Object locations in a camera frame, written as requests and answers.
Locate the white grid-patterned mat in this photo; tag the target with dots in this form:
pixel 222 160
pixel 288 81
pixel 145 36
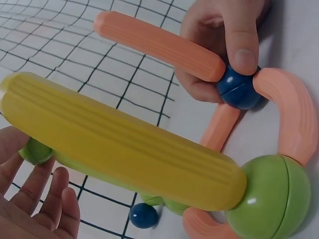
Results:
pixel 62 49

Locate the dark blue ball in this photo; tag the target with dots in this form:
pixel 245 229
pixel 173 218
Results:
pixel 236 92
pixel 143 216

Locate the long straight orange stick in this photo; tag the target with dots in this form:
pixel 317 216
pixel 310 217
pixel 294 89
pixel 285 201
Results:
pixel 154 42

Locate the yellow ribbed stick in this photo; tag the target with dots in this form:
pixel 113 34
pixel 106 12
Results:
pixel 112 139

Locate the light green stick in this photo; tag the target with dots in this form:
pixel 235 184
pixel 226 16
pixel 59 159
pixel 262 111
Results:
pixel 178 207

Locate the person's left thumb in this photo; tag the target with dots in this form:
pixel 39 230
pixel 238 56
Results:
pixel 11 147

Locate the person's left hand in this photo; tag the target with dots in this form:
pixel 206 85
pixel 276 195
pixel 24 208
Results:
pixel 22 219

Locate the short straight orange stick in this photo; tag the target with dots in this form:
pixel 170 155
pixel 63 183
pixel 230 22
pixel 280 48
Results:
pixel 219 127

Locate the small green ball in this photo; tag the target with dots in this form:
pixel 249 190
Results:
pixel 35 152

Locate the person's right thumb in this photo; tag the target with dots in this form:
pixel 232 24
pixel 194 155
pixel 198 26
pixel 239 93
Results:
pixel 245 42

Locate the person's right hand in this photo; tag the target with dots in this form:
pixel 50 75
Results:
pixel 216 22

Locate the person's right fingers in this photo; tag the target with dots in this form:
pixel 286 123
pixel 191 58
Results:
pixel 197 85

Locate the curved orange stick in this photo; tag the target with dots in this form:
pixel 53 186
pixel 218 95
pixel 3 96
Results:
pixel 296 109
pixel 202 224

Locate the large green ball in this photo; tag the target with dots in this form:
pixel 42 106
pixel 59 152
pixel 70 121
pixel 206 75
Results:
pixel 269 196

